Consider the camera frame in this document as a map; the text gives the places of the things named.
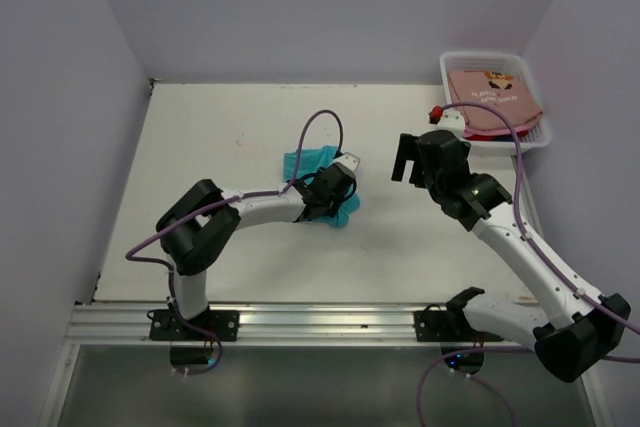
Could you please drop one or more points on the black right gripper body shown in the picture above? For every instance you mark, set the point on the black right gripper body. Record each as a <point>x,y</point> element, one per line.
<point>428,178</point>

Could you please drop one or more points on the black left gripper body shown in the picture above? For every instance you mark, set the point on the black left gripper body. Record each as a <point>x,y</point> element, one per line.
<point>331,206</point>

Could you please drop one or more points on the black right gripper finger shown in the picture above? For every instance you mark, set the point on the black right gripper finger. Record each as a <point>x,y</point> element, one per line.
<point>407,148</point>
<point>399,167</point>

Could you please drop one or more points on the turquoise t shirt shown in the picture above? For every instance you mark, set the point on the turquoise t shirt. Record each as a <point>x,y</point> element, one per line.
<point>308,161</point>

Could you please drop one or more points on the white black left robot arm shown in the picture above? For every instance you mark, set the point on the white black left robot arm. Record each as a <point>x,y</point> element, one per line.
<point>200,224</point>

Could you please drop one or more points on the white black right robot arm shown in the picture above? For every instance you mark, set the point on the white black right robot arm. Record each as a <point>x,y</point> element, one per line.
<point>574,325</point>

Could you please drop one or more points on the light pink folded t shirt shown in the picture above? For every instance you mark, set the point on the light pink folded t shirt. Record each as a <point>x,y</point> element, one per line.
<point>479,121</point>

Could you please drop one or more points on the red folded t shirt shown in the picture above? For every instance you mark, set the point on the red folded t shirt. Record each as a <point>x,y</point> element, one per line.
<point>501,136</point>

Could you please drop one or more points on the white plastic basket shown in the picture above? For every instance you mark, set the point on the white plastic basket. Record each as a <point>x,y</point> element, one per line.
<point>507,63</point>

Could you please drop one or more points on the pink printed folded t shirt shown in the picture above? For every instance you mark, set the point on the pink printed folded t shirt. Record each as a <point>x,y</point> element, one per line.
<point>505,93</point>

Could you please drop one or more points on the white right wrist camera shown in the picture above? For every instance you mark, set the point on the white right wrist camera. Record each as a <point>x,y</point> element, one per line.
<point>449,119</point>

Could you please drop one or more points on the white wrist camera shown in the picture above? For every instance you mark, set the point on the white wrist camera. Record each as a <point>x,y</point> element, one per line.
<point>449,119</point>
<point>348,161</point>

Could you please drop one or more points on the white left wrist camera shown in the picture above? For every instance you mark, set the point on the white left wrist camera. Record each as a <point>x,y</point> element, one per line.
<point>348,161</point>

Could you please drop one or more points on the aluminium mounting rail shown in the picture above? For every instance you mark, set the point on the aluminium mounting rail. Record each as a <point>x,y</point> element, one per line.
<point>261,325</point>

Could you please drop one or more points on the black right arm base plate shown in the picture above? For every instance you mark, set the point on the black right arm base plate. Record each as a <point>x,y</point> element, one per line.
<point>439,326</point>

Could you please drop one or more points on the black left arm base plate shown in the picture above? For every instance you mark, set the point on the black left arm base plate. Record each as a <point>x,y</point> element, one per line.
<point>165,326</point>

